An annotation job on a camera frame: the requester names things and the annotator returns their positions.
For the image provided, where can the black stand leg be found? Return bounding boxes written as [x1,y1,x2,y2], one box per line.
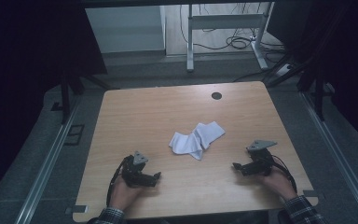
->
[49,71,119,125]
[262,52,337,122]

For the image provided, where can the white metal desk frame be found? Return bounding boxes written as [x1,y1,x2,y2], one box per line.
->
[186,2,275,74]

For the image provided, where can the aluminium floor rail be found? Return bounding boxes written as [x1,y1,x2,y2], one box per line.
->
[299,91,358,224]
[13,94,82,224]

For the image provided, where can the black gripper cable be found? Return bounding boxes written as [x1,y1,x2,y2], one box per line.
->
[270,154,298,194]
[105,154,131,208]

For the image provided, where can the white power strip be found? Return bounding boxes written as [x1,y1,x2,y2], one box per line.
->
[274,63,295,77]

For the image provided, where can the black floor socket frame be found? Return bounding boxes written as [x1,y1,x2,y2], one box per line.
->
[62,124,86,147]

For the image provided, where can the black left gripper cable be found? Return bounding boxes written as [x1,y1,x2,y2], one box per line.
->
[105,154,131,208]

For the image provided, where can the person's right hand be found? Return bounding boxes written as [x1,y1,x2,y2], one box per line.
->
[258,167,298,203]

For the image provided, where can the person's left hand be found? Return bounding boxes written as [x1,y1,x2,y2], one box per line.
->
[109,177,145,213]

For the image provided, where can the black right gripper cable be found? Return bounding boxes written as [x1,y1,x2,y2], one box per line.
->
[270,154,298,194]

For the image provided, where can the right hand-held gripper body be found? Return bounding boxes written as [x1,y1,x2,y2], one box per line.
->
[243,139,278,177]

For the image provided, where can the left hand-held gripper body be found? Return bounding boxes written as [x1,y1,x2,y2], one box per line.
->
[120,150,153,189]

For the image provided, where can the grey metal table bracket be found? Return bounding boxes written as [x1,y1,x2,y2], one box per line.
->
[302,189,326,201]

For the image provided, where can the black floor cables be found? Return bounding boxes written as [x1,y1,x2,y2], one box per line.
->
[179,3,288,64]

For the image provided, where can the dark curtain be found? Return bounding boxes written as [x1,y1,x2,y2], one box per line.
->
[0,0,108,206]
[267,0,358,153]

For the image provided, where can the white sock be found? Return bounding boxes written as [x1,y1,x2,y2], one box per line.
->
[168,120,227,161]

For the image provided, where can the white panel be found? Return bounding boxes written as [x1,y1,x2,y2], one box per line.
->
[84,5,166,54]

